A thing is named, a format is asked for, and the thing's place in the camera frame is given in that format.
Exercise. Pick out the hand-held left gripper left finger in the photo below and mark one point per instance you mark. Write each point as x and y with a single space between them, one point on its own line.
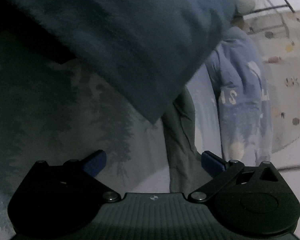
96 162

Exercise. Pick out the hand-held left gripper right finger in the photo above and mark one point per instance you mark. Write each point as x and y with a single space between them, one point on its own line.
211 165

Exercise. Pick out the grey t-shirt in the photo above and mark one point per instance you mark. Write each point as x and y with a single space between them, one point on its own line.
180 140

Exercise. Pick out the black metal clothes rack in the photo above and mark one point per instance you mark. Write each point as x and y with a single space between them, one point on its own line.
275 5

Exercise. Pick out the bed with light blue sheet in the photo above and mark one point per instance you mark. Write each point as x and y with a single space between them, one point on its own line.
52 120

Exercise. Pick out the light blue printed duvet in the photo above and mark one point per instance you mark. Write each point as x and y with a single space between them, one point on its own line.
242 87

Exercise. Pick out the dark teal cloth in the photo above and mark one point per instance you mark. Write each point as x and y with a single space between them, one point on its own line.
115 42

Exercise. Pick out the pineapple print curtain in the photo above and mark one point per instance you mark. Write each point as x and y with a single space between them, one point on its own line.
287 67

